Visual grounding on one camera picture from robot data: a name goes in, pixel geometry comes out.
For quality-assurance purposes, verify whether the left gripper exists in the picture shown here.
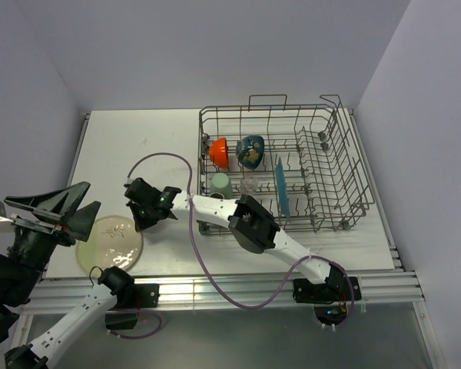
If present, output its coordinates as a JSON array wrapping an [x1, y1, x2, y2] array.
[[5, 180, 101, 301]]

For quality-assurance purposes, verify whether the cream plate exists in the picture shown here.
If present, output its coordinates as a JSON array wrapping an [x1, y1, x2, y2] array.
[[75, 215, 143, 274]]

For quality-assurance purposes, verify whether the green plastic cup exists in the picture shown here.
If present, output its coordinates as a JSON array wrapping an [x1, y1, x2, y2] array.
[[210, 172, 233, 199]]

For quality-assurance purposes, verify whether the orange plastic bowl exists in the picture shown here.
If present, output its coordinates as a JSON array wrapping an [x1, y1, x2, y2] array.
[[209, 137, 229, 169]]

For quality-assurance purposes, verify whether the clear plastic glass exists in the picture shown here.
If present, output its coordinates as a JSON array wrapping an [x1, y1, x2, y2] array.
[[239, 175, 259, 196]]

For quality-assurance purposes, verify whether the blue floral ceramic bowl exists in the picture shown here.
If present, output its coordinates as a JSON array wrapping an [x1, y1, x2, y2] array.
[[236, 135, 265, 170]]

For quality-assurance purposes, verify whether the teal scalloped plate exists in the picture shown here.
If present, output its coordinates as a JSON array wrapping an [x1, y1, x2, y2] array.
[[274, 158, 291, 220]]

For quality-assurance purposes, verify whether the dark brown mug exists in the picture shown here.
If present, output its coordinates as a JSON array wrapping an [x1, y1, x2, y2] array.
[[209, 193, 225, 199]]

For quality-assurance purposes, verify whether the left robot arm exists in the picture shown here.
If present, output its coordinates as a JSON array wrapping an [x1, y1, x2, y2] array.
[[0, 181, 134, 368]]

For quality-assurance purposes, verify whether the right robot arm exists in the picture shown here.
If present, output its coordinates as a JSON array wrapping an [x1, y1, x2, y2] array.
[[124, 178, 353, 300]]

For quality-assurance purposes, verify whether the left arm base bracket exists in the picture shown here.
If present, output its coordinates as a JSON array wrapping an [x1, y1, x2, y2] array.
[[132, 283, 160, 308]]

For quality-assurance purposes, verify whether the grey wire dish rack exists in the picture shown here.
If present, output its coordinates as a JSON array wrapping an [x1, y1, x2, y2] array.
[[197, 94, 375, 232]]

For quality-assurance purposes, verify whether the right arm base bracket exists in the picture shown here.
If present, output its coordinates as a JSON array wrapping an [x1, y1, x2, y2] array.
[[293, 277, 362, 304]]

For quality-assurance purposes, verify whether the aluminium extrusion rail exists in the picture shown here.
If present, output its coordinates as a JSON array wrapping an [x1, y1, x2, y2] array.
[[22, 271, 425, 315]]

